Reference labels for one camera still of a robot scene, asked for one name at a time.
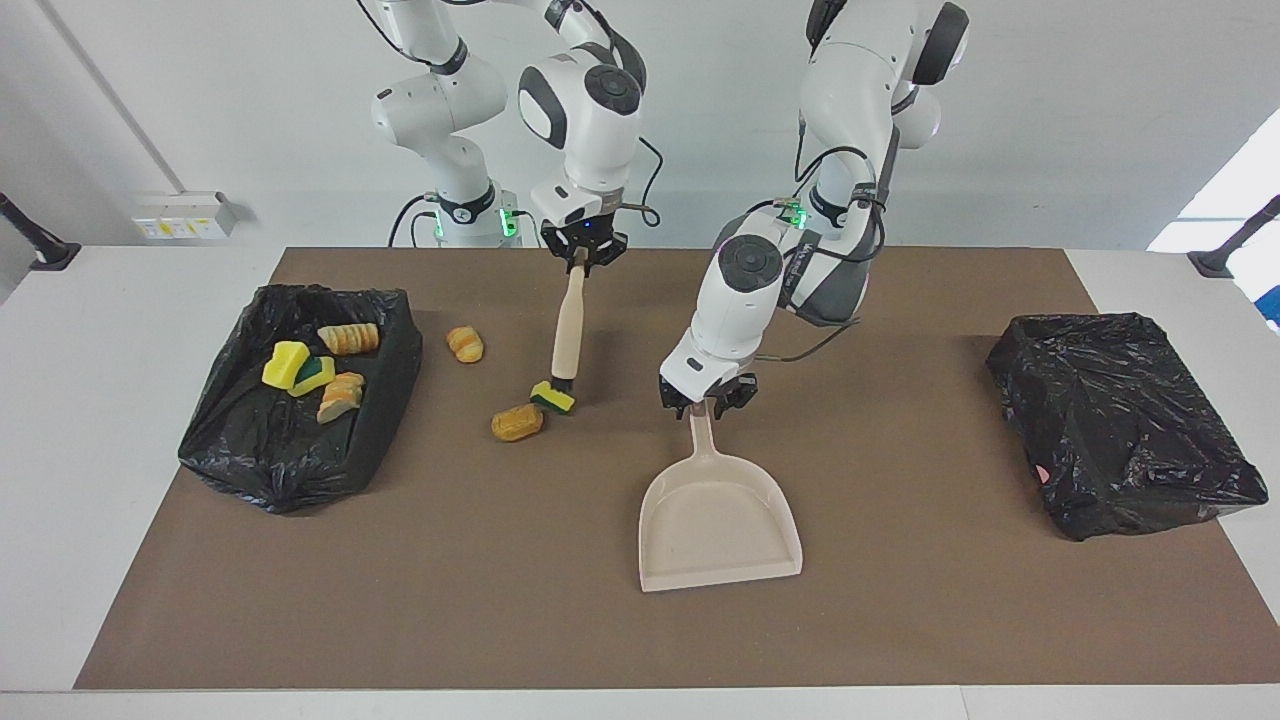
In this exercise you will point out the orange striped bread chunk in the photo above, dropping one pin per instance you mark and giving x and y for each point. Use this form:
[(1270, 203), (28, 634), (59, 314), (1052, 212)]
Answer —
[(340, 398)]

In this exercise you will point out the blue object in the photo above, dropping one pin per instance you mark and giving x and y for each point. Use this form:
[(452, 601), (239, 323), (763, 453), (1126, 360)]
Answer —
[(1273, 310)]

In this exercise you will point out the black bag lined bin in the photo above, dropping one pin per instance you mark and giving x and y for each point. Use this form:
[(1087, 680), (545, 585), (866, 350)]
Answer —
[(250, 450)]

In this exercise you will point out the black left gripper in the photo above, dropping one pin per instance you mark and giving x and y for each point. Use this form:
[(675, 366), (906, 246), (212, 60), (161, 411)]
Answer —
[(710, 397)]

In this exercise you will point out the black pole with base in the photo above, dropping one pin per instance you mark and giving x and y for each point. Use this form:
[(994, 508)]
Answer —
[(55, 255), (1215, 264)]

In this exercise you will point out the white wall socket box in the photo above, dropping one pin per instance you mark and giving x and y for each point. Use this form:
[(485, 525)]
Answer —
[(170, 225)]

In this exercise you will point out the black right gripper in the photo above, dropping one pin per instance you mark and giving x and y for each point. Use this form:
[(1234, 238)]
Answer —
[(585, 235)]

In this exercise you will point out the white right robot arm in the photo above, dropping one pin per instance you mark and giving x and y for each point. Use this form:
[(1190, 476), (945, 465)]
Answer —
[(590, 110)]

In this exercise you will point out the pale ridged croissant piece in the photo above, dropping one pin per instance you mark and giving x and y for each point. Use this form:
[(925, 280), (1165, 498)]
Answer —
[(350, 338)]

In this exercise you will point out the small orange striped croissant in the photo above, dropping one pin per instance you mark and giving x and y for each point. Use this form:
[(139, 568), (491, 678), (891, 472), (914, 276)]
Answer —
[(465, 344)]

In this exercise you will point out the white wall conduit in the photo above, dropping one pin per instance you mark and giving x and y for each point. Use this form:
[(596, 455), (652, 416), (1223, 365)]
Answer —
[(115, 100)]

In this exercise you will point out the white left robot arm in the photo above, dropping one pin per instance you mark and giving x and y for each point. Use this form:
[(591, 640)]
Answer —
[(745, 300)]

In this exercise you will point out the brown table mat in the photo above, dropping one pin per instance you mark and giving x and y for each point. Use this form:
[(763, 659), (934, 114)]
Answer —
[(640, 640)]

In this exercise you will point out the beige plastic dustpan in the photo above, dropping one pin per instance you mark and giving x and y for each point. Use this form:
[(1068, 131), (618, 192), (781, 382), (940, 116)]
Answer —
[(715, 530)]

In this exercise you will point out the brown bread roll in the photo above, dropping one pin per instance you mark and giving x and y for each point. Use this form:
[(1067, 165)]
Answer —
[(517, 423)]

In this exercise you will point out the notched yellow sponge piece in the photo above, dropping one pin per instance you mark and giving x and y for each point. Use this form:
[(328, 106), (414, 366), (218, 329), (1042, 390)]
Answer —
[(285, 365)]

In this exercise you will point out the yellow sponge with green backing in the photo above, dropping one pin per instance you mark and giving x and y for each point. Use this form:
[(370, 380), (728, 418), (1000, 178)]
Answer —
[(318, 378), (555, 402)]

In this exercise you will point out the beige brush with black bristles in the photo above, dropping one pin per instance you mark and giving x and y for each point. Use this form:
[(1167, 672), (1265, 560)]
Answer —
[(570, 330)]

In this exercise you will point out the black bag over pink bin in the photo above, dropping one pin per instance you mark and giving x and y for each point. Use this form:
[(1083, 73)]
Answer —
[(1120, 420)]

